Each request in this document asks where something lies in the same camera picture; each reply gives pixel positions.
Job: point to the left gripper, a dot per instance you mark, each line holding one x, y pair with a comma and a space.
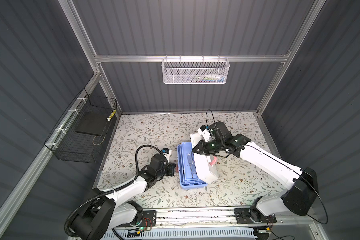
171, 166

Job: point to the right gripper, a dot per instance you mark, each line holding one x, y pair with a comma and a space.
201, 145

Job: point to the clear handled screwdriver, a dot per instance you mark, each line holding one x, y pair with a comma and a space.
192, 165

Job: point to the white blue plastic toolbox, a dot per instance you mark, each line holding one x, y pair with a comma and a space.
206, 166

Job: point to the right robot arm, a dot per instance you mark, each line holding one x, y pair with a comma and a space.
300, 185

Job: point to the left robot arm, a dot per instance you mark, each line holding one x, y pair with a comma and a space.
105, 210

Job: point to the yellow marker in basket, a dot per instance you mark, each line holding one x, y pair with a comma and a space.
111, 115

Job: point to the black pad in basket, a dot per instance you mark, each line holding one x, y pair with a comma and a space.
93, 124

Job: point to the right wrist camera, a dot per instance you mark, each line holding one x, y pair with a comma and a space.
205, 133

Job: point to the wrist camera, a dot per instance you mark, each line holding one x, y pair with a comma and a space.
167, 153
205, 133

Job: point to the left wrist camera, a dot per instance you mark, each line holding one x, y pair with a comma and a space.
167, 153

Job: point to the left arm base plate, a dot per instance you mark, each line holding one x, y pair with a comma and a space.
144, 219

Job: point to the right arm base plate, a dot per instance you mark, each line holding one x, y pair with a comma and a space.
252, 216

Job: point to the white wire mesh basket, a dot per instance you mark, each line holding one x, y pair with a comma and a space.
195, 72

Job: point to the white perforated cable duct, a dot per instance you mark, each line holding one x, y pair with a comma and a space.
182, 234

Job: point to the black wire basket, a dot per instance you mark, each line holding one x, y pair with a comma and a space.
67, 145

